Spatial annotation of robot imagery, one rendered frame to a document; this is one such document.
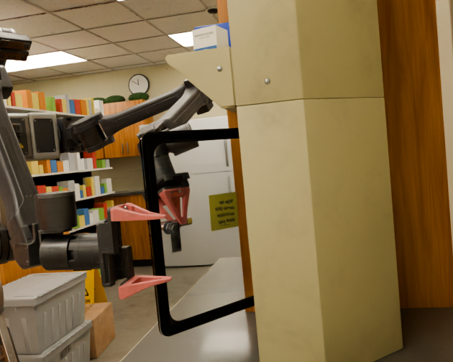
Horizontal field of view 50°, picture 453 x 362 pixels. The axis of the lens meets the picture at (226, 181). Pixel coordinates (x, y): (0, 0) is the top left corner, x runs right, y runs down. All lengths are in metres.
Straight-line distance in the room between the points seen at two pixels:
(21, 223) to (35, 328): 2.12
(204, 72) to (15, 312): 2.36
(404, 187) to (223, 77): 0.55
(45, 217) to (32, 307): 2.15
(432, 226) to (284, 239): 0.48
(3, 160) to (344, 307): 0.64
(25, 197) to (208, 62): 0.39
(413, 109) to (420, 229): 0.27
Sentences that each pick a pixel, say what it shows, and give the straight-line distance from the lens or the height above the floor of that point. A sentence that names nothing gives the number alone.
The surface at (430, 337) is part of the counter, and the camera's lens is 1.08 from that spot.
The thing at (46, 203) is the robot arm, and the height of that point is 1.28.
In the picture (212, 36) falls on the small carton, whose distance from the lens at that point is 0.93.
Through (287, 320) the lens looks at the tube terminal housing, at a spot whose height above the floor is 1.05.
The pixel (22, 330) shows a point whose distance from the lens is 3.03.
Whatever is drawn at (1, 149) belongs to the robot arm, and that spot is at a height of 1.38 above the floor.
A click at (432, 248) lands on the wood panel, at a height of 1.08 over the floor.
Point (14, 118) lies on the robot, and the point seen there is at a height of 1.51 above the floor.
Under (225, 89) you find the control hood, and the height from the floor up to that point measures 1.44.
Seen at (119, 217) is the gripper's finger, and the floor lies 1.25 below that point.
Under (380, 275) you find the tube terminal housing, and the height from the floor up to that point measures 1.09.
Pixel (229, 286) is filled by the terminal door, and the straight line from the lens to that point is 1.07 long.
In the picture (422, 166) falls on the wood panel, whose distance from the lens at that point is 1.19.
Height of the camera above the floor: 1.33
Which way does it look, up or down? 3 degrees down
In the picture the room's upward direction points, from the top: 5 degrees counter-clockwise
